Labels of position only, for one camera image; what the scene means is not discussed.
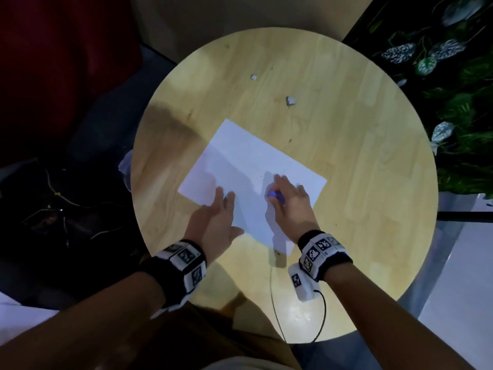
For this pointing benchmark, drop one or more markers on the person's brown trousers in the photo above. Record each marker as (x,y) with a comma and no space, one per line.
(215,339)

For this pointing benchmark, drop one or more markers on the blue pen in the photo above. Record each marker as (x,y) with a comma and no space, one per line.
(274,194)

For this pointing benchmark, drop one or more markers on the person's right forearm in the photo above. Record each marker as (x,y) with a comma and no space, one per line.
(385,323)

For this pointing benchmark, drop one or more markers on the white paper sheet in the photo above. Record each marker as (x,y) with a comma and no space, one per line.
(250,157)

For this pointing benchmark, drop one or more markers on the person's right fingers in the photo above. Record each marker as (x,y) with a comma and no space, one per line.
(280,184)

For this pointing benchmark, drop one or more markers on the person's left thumb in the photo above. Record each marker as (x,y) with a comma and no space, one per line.
(237,232)

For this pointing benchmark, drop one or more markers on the green leafy plant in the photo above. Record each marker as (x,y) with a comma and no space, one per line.
(454,92)

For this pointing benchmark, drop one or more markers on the crumpled white plastic piece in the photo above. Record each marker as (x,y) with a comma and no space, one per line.
(125,165)

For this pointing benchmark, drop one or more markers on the person's right hand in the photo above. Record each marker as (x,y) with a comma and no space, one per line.
(294,211)

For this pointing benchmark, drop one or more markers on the black wristband with markers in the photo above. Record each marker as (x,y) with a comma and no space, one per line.
(321,252)
(181,271)

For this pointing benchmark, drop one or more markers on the person's left forearm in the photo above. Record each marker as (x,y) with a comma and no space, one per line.
(96,323)

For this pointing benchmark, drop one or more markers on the black right wristband with markers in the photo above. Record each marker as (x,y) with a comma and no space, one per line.
(321,252)

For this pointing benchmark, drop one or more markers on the red cloth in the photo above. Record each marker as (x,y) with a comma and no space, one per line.
(57,65)

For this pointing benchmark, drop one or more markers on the black left wristband with markers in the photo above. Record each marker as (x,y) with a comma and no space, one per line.
(181,271)

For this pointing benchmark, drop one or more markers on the person's left hand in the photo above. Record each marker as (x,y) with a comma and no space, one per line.
(213,227)

